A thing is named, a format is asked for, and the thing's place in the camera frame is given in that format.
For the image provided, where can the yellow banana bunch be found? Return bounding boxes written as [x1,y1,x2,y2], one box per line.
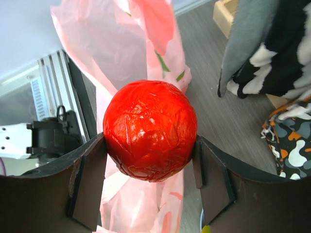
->
[201,225,211,233]

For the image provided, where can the zebra pattern cloth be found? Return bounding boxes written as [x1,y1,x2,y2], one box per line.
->
[218,0,311,99]

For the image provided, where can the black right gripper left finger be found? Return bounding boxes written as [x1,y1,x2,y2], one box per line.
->
[0,133,107,233]

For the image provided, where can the wooden clothes rack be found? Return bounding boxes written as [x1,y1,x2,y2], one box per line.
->
[213,0,290,108]

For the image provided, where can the aluminium frame rail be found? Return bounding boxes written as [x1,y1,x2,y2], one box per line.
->
[0,50,97,142]

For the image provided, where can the pink peach plastic bag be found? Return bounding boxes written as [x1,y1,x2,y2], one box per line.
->
[51,0,191,233]

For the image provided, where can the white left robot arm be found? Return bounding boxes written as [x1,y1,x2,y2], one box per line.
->
[0,105,83,165]

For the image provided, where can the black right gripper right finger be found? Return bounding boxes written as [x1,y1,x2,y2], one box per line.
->
[192,136,311,233]

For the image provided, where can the light blue plate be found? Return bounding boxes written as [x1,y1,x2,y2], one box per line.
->
[199,209,205,232]

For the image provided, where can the orange camouflage cloth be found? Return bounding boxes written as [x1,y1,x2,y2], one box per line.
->
[260,96,311,180]

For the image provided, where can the red apple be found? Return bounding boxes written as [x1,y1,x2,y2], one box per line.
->
[103,80,198,183]

